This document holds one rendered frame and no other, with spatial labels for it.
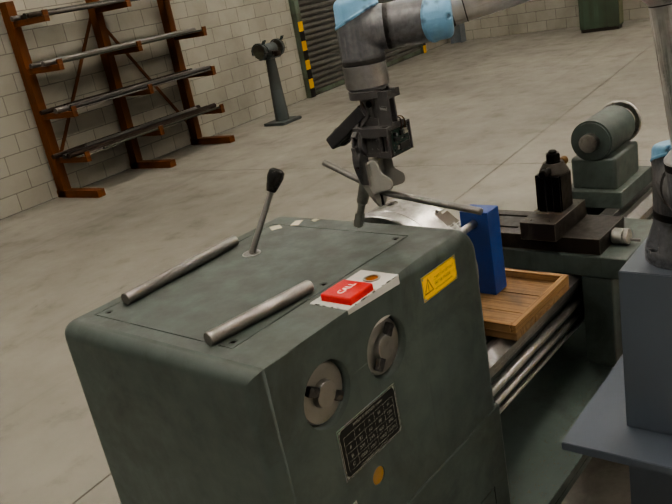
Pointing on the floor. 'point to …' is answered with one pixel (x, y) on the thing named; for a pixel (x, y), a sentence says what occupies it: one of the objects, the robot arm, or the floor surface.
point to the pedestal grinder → (274, 79)
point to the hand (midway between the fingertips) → (377, 198)
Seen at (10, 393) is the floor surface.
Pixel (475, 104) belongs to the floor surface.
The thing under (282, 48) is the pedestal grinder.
